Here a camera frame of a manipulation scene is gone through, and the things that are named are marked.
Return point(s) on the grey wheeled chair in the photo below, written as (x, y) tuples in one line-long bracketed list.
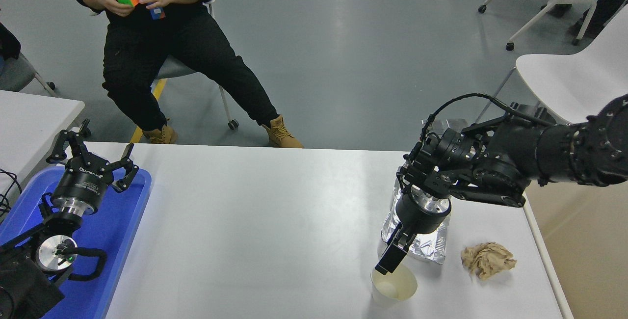
[(171, 68)]

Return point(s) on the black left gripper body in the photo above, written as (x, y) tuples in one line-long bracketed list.
[(81, 181)]

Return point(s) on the tan paper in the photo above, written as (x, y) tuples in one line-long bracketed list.
[(488, 260)]

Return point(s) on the grey padded chair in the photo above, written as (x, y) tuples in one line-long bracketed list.
[(14, 73)]

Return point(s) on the blue plastic tray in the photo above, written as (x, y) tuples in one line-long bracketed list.
[(113, 240)]

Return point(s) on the silver foil tray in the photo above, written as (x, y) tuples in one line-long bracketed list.
[(434, 250)]

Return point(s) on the white paper cup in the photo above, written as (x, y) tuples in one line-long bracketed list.
[(397, 289)]

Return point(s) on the white side table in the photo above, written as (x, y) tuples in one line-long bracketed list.
[(29, 122)]

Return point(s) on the person in dark clothing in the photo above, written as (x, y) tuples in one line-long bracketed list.
[(7, 44)]

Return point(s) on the seated person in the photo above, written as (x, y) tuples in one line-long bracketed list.
[(147, 54)]

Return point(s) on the person's right hand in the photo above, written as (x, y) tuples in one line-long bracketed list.
[(110, 2)]

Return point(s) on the white shell chair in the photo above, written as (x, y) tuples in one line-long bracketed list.
[(564, 78)]

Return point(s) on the large pale beige bin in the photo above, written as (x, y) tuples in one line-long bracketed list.
[(588, 260)]

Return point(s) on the silver floor plate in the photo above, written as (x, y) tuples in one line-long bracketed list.
[(454, 123), (436, 126)]

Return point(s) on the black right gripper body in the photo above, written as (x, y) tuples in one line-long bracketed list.
[(422, 222)]

